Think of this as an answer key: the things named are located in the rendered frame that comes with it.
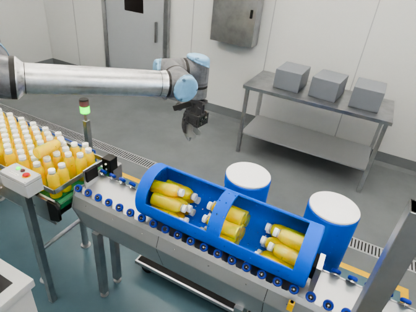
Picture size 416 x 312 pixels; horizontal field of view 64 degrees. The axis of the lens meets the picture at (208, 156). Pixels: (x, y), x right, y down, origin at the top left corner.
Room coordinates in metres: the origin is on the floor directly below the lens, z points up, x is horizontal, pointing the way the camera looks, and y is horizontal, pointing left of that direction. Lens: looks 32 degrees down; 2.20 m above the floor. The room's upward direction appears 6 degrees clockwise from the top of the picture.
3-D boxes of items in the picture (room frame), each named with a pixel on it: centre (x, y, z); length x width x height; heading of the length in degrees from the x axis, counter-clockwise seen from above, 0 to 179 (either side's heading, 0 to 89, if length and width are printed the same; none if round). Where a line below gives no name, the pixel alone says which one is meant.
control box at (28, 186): (1.40, 0.99, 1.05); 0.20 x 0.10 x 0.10; 65
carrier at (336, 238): (1.47, -0.73, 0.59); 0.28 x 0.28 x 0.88
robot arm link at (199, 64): (1.27, 0.08, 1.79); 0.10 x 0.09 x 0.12; 118
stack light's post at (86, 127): (2.06, 0.88, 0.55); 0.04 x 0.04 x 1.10; 65
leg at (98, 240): (1.49, 0.65, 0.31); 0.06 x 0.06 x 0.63; 65
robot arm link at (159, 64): (1.21, 0.17, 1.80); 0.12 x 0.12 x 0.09; 28
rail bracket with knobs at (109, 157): (1.78, 0.63, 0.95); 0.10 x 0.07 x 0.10; 155
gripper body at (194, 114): (1.27, 0.07, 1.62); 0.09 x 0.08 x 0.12; 55
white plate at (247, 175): (1.70, -0.26, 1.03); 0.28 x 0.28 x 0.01
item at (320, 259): (1.02, -0.53, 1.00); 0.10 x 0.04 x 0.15; 155
